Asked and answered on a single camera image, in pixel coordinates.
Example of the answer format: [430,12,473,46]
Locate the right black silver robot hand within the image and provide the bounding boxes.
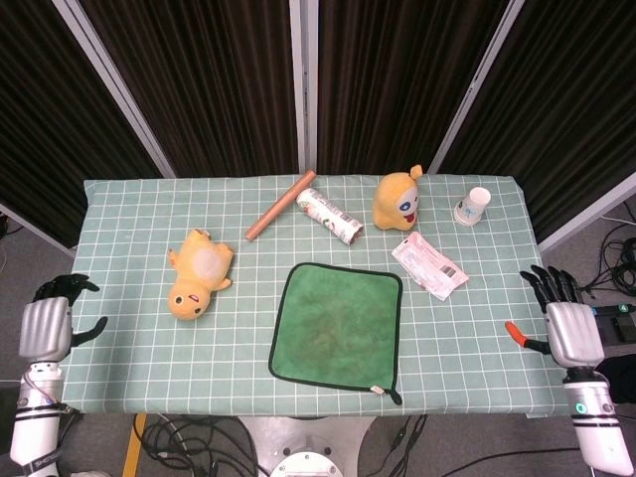
[504,264,606,369]

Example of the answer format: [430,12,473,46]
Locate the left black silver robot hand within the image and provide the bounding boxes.
[18,273,108,362]

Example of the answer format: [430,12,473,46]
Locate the green cloth with black trim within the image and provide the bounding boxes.
[267,261,403,406]

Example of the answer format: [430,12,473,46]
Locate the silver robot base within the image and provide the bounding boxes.
[238,414,379,477]

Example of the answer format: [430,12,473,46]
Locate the black foot pedal box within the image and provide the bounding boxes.
[590,302,636,344]

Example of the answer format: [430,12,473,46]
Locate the black trouser leg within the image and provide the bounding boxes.
[594,355,636,404]

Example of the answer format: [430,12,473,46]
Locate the yellow floor tape strip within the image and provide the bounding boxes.
[122,412,148,477]

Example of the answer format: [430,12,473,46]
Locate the green checked tablecloth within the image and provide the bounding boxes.
[59,173,580,418]

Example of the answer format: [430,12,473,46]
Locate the pink white plastic packet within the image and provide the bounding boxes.
[391,231,470,301]

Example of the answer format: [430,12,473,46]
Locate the white flower-print paper cup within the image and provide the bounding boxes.
[452,186,492,228]

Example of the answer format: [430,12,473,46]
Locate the yellow duck plush toy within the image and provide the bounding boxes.
[167,228,235,321]

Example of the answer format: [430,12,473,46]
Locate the yellow one-eyed plush toy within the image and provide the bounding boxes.
[372,164,426,233]

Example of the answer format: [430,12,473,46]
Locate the brown wooden rod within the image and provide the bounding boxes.
[244,169,318,243]

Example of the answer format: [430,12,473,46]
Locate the printed snack canister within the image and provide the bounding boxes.
[295,187,365,246]

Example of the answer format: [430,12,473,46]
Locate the black floor cable bundle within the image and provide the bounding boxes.
[138,414,259,477]
[580,213,636,299]

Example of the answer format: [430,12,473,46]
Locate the black cable with inline plug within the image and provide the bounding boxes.
[382,414,431,477]

